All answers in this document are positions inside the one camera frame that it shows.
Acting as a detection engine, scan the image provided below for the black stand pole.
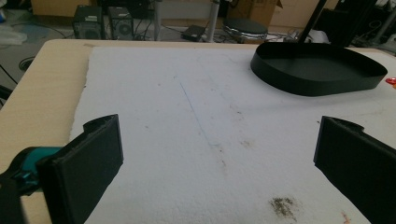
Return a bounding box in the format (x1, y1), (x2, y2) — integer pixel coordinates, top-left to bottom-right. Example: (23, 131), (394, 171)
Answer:
(297, 0), (329, 44)

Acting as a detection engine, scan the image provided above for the grey metal pole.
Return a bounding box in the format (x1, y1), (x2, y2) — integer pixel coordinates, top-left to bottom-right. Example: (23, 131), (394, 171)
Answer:
(206, 0), (220, 43)

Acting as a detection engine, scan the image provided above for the white foam mat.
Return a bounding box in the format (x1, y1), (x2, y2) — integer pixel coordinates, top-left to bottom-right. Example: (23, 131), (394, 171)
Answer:
(68, 46), (396, 224)

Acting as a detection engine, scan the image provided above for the black speaker box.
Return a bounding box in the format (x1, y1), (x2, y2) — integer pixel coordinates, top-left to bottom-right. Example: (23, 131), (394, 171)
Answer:
(72, 5), (106, 40)
(107, 6), (134, 41)

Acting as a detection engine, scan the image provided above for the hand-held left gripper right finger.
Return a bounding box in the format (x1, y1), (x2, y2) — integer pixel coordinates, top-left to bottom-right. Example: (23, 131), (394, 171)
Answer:
(313, 115), (396, 224)

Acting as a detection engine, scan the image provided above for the black oval tray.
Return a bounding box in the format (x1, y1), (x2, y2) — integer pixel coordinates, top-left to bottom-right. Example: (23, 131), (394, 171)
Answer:
(249, 42), (389, 97)

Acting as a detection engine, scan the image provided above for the clear plastic bag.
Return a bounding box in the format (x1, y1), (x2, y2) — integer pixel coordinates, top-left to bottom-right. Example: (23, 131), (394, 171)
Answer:
(0, 23), (28, 47)

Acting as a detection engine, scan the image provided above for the round black stool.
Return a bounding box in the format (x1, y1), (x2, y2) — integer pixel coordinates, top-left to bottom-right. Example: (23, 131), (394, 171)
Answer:
(222, 17), (269, 43)

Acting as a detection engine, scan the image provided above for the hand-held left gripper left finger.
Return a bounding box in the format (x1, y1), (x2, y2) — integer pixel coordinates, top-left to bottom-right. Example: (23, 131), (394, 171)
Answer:
(35, 113), (124, 224)

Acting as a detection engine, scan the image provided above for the small black device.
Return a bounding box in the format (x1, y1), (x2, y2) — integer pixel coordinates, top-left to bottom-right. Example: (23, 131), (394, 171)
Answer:
(180, 24), (206, 43)

